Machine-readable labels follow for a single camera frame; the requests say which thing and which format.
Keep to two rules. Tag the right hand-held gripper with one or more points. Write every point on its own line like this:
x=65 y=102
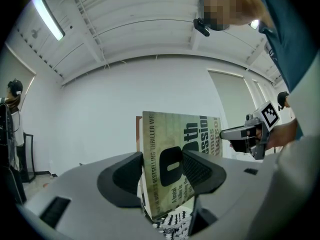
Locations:
x=268 y=116

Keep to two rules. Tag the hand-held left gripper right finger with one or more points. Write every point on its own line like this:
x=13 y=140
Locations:
x=202 y=172

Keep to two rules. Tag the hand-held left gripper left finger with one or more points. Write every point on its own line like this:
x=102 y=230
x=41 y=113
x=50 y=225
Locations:
x=120 y=181

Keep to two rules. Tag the olive green paperback book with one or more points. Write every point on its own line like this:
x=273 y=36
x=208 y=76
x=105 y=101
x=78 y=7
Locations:
x=156 y=146

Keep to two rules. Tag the person's right forearm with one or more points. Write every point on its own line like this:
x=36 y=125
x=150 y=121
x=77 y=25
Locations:
x=282 y=134

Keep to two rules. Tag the person's right hand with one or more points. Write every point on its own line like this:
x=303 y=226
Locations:
x=258 y=134

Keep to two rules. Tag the large beige window blind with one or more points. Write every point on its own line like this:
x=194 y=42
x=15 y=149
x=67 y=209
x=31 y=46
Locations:
x=230 y=96

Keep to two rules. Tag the narrow beige window blind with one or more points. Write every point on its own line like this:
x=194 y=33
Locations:
x=260 y=91

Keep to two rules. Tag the brown wooden board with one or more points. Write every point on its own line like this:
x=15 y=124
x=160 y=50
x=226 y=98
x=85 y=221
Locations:
x=139 y=134

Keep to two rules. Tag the black white zigzag cloth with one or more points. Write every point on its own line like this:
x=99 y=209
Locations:
x=175 y=221

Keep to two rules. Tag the black framed panel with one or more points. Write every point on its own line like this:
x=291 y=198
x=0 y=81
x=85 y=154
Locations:
x=29 y=156

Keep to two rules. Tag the small ceiling light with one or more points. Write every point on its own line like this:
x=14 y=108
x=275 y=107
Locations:
x=254 y=24

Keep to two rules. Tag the person's teal shirt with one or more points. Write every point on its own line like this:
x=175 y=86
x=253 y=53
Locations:
x=287 y=34

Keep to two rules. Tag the person's head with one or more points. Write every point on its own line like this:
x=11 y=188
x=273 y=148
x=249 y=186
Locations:
x=240 y=6

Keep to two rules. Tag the long ceiling light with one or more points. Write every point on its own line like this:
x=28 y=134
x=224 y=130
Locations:
x=48 y=16

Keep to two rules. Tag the black head-mounted camera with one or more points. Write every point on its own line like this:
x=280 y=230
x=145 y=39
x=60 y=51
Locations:
x=202 y=27

